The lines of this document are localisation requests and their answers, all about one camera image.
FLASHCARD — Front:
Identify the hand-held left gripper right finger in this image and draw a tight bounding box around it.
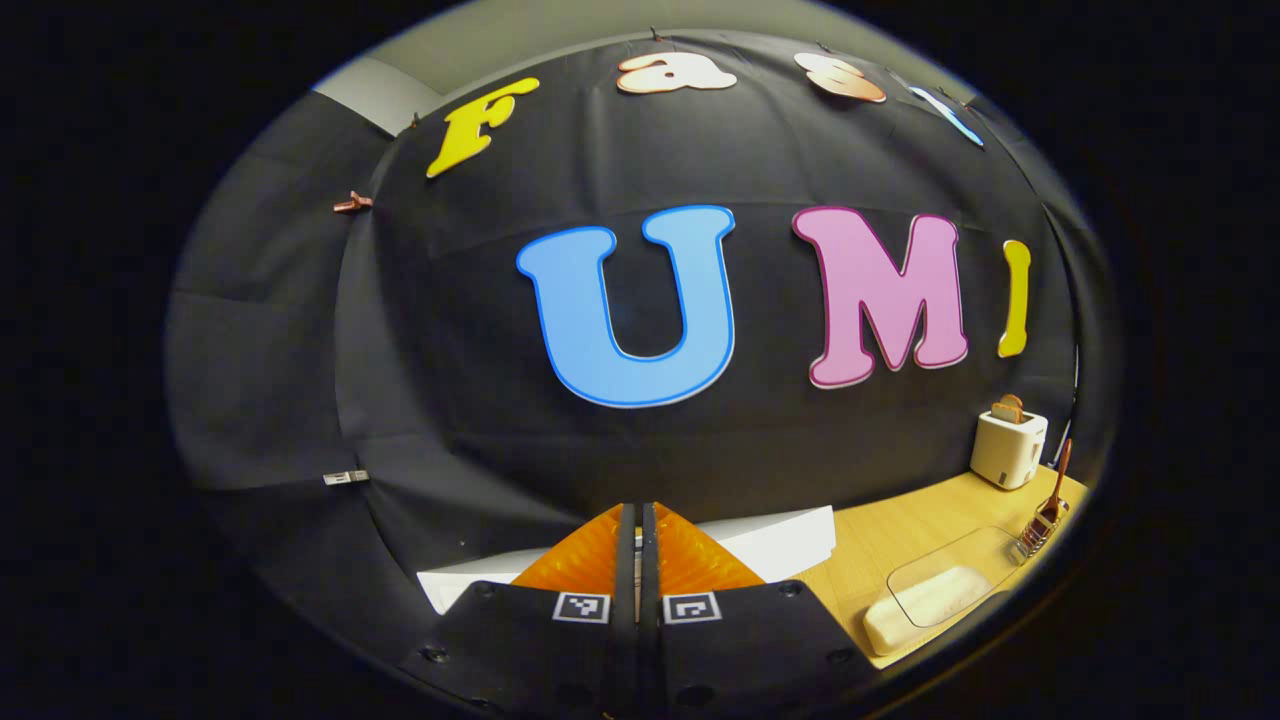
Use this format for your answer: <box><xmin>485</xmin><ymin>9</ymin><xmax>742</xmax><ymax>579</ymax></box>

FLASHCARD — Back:
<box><xmin>640</xmin><ymin>503</ymin><xmax>881</xmax><ymax>716</ymax></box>

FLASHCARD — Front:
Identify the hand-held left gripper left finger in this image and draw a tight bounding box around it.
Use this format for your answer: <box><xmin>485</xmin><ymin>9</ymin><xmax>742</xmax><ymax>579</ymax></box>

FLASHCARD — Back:
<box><xmin>400</xmin><ymin>503</ymin><xmax>638</xmax><ymax>716</ymax></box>

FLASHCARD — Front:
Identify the white rice cooker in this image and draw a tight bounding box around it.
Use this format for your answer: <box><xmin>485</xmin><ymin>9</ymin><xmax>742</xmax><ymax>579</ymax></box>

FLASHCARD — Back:
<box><xmin>417</xmin><ymin>505</ymin><xmax>837</xmax><ymax>613</ymax></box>

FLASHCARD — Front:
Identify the metal wire chopstick holder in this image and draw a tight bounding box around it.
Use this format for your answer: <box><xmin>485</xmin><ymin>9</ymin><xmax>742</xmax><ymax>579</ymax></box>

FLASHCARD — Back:
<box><xmin>1017</xmin><ymin>498</ymin><xmax>1069</xmax><ymax>557</ymax></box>

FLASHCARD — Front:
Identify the brown wooden spoon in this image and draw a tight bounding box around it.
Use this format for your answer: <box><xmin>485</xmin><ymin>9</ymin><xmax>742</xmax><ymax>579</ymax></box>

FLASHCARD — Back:
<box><xmin>1038</xmin><ymin>438</ymin><xmax>1074</xmax><ymax>528</ymax></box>

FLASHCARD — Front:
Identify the black backdrop cloth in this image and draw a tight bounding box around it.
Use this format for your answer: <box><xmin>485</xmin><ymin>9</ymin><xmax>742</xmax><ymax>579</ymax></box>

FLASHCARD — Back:
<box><xmin>165</xmin><ymin>28</ymin><xmax>1116</xmax><ymax>641</ymax></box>

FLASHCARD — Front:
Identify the clear plastic container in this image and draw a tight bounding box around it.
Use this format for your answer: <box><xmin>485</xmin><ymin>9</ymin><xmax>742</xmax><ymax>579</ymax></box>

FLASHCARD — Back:
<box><xmin>862</xmin><ymin>525</ymin><xmax>1031</xmax><ymax>656</ymax></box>

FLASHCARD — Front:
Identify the white toaster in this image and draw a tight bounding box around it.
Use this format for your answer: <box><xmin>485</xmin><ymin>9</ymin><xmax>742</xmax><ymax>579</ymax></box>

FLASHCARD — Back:
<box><xmin>969</xmin><ymin>405</ymin><xmax>1050</xmax><ymax>491</ymax></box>

